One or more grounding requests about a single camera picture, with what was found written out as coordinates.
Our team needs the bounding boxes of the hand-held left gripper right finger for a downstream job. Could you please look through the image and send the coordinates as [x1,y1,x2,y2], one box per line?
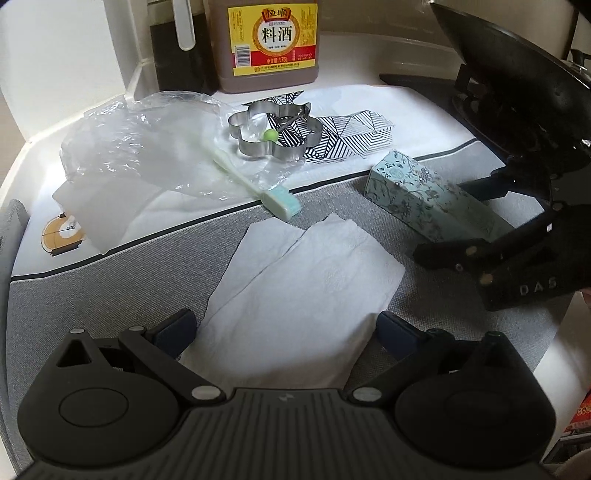
[346,311,528,403]

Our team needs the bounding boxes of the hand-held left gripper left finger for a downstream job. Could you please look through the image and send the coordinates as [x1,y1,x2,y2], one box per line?
[54,309,228,403]

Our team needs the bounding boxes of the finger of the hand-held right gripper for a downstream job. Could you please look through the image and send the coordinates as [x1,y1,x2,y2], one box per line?
[412,209,564,283]
[455,154,573,206]

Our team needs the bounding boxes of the teal floral paper box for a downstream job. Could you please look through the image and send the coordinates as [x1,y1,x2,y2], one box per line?
[365,150,515,243]

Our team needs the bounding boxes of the white paper tissue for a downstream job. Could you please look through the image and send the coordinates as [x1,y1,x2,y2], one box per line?
[178,213,407,391]
[205,222,308,315]

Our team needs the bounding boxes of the clear plastic bag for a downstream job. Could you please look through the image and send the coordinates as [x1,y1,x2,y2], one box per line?
[60,90,296,204]

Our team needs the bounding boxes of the grey mat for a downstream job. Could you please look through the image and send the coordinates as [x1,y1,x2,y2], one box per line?
[0,134,578,416]

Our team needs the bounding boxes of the white mat with black border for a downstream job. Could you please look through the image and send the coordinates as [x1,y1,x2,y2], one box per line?
[9,83,490,280]

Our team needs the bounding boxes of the black wok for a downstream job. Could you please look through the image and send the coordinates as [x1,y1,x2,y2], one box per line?
[429,0,591,153]

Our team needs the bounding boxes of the frosted plastic bag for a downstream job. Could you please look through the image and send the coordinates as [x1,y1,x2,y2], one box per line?
[53,180,153,254]

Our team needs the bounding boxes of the geometric black white cloth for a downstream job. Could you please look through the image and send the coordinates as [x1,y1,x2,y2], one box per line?
[245,90,398,162]

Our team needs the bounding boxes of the red printed box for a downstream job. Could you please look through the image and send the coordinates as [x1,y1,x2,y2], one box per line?
[561,392,591,444]

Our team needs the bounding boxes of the mint green toothbrush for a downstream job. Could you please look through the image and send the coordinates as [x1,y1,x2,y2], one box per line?
[212,150,301,220]

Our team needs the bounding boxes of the dark sauce bottle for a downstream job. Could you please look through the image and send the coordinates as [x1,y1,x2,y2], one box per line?
[148,0,220,95]

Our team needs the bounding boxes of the cooking wine jug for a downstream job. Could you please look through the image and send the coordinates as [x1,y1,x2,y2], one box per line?
[203,0,320,95]

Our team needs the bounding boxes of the metal flower-shaped ring mould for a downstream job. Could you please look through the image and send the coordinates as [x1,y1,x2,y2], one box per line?
[227,99,312,162]

